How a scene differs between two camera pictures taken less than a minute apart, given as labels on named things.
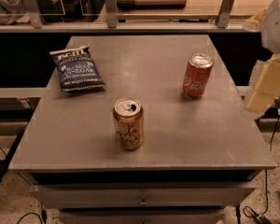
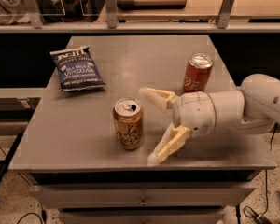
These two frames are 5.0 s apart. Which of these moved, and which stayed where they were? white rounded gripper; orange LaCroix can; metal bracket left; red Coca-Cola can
Moved: white rounded gripper
Stayed: orange LaCroix can; metal bracket left; red Coca-Cola can
